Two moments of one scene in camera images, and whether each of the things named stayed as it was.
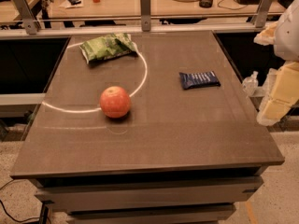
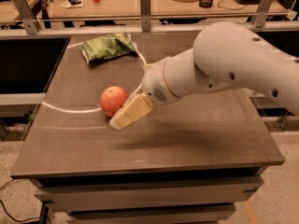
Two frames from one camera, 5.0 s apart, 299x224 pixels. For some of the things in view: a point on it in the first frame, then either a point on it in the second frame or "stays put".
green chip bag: x=108 y=47 stays put
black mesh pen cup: x=206 y=0 stays put
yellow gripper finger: x=283 y=95 -> x=164 y=82
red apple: x=115 y=102 stays put
